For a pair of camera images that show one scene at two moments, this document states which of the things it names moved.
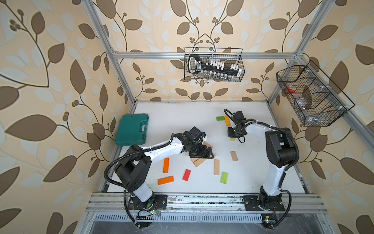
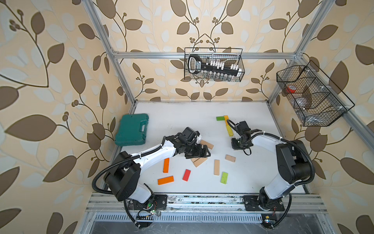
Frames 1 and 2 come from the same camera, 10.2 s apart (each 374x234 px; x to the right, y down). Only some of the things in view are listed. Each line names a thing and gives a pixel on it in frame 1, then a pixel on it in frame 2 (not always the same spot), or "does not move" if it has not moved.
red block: [186, 175] does not move
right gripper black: [231, 135] → [234, 146]
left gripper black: [202, 154] does not move
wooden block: [207, 145] does not move
